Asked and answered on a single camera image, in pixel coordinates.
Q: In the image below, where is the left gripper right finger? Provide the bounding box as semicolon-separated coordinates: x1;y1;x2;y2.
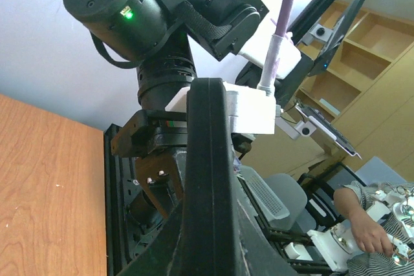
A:
234;178;297;275

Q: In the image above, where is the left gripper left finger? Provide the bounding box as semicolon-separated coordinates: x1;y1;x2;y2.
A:
119;191;191;275

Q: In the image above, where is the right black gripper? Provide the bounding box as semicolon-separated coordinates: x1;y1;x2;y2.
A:
110;109;256;220

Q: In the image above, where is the black phone case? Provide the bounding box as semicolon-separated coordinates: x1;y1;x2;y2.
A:
177;78;241;275

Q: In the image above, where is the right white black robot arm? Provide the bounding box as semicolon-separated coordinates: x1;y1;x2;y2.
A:
63;0;268;218

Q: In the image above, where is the monitor on arm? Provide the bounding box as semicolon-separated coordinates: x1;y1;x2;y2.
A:
300;0;365;77

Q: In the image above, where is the operator forearm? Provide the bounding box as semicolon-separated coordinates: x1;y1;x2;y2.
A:
333;187;372;223

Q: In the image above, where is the operator hand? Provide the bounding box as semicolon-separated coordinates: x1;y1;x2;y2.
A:
351;218;394;257

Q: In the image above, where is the grey office chair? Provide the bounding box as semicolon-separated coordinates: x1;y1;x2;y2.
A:
237;165;338;268

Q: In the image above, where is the wooden shelf unit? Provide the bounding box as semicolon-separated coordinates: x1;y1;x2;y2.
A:
296;8;413;180

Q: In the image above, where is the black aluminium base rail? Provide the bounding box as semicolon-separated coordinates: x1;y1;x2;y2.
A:
103;123;169;276

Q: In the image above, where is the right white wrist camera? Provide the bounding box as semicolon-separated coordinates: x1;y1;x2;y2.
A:
165;78;276;134

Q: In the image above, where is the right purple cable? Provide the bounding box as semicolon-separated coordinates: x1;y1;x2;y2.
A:
215;0;300;97

